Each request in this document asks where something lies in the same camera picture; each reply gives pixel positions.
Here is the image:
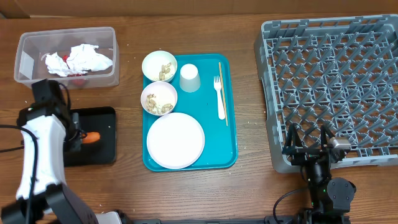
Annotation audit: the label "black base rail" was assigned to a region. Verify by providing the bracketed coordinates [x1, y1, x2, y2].
[129, 215, 300, 224]

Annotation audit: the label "small crumpled white tissue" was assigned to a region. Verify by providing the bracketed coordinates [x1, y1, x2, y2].
[45, 52, 73, 77]

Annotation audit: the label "light green bowl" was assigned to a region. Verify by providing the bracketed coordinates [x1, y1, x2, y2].
[142, 50, 178, 82]

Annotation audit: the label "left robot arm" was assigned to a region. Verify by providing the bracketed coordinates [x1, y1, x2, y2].
[1, 79, 131, 224]

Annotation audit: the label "wooden chopstick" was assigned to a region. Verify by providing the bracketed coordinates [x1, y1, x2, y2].
[218, 62, 228, 126]

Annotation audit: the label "pink round plate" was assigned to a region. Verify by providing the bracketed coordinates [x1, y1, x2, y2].
[146, 113, 205, 170]

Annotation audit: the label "clear plastic waste bin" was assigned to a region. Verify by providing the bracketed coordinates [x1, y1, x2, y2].
[14, 27, 119, 89]

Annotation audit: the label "large crumpled white tissue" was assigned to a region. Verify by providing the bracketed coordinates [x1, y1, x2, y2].
[66, 44, 113, 74]

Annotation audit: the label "orange carrot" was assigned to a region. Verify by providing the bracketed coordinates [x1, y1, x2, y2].
[82, 132, 101, 144]

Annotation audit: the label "grey dishwasher rack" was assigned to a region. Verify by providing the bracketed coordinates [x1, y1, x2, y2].
[254, 14, 397, 173]

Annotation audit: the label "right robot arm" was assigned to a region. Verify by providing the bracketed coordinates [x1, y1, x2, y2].
[278, 124, 356, 223]

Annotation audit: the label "white plastic fork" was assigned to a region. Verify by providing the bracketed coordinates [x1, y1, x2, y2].
[213, 76, 225, 120]

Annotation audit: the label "peanuts in green bowl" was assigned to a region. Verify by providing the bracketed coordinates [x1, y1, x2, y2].
[159, 62, 172, 81]

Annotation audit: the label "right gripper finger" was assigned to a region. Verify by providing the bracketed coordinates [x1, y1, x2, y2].
[284, 124, 302, 152]
[320, 124, 335, 149]

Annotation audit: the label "white upturned cup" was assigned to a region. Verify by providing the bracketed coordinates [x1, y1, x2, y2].
[180, 63, 201, 93]

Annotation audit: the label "black plastic tray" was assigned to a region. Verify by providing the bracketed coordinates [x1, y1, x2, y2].
[63, 106, 116, 167]

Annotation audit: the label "red waste piece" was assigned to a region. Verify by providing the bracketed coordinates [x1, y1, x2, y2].
[68, 73, 86, 88]

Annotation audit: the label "teal serving tray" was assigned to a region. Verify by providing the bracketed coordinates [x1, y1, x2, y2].
[142, 54, 238, 172]

